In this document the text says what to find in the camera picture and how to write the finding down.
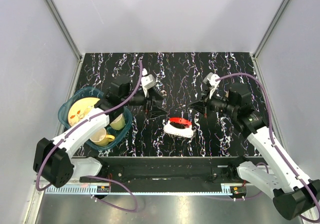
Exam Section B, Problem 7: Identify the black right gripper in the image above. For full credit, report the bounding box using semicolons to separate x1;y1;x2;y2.
188;87;238;118

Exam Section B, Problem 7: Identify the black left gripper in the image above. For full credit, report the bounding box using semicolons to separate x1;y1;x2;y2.
121;87;168;119

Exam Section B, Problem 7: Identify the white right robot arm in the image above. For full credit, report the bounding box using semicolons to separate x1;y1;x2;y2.
189;83;320;221

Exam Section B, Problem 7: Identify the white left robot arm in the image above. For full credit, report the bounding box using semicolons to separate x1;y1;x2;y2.
33;74;166;188

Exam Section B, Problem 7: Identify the pale green cup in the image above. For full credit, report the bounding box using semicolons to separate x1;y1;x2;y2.
110;114;126;131

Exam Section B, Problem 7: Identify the teal plastic bin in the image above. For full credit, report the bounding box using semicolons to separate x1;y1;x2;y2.
57;87;133;151

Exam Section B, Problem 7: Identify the yellow mug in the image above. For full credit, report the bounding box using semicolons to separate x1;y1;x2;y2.
90;128;115;147

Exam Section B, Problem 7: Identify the cream floral plate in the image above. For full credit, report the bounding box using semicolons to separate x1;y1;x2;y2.
67;97;100;127

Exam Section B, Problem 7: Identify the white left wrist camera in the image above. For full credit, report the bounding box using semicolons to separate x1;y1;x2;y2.
141;68;156;91

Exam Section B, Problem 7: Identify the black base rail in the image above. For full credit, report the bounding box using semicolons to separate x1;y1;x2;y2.
80;157;243;195

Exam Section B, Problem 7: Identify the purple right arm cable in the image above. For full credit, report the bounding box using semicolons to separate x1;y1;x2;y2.
216;73;320;222

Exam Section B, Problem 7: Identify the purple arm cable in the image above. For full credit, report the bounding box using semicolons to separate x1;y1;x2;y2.
216;73;320;222
35;60;145;192

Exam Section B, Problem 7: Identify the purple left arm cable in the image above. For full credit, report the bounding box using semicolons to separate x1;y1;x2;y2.
35;60;145;192

